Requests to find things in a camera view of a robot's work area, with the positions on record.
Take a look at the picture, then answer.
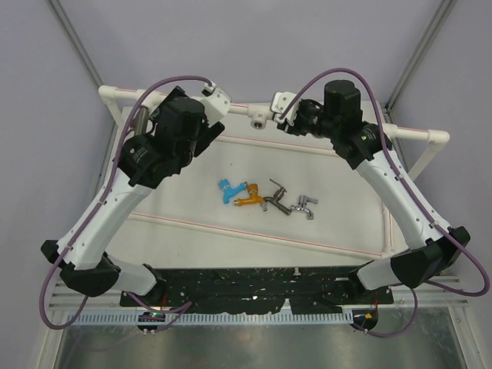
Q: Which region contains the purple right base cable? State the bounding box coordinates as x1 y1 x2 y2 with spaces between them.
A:
351 284 419 339

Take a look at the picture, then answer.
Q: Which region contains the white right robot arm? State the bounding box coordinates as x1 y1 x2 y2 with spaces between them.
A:
278 80 470 303

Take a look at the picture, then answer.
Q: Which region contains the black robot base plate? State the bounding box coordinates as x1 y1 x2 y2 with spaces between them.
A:
142 266 394 315

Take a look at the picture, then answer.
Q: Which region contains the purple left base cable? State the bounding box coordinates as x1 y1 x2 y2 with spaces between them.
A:
126 291 193 332

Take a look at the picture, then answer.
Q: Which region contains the chrome metal faucet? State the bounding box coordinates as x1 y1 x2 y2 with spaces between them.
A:
291 194 318 221

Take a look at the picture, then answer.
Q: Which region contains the blue plastic faucet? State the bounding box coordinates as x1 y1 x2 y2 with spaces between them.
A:
218 178 247 204

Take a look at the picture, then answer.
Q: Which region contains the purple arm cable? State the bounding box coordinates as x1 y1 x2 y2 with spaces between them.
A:
38 75 214 331
278 68 490 297

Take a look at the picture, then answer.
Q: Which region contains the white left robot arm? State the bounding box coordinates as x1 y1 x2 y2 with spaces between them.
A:
41 87 231 306

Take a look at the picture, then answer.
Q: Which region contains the white slotted cable duct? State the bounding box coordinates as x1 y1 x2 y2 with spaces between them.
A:
74 309 354 326

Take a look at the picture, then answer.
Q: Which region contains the grey metal faucet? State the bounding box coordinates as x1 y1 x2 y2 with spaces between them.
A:
264 178 291 216

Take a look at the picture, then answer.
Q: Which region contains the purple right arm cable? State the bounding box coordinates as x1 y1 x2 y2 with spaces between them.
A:
278 68 490 297

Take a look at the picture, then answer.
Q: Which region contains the orange plastic faucet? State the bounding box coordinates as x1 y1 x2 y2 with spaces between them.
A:
234 184 268 211

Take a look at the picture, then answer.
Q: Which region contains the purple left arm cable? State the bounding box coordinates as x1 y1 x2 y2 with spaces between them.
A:
38 75 214 331

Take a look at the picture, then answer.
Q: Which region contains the dark long-spout faucet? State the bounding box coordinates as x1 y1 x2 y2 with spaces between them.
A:
133 105 150 136

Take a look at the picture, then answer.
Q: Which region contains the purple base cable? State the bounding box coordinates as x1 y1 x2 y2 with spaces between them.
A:
351 284 419 339
126 291 193 332

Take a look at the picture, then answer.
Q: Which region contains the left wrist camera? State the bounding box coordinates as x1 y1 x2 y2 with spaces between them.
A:
199 82 231 125

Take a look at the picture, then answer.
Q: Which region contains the white PVC pipe frame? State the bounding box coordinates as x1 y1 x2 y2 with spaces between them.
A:
97 84 450 262

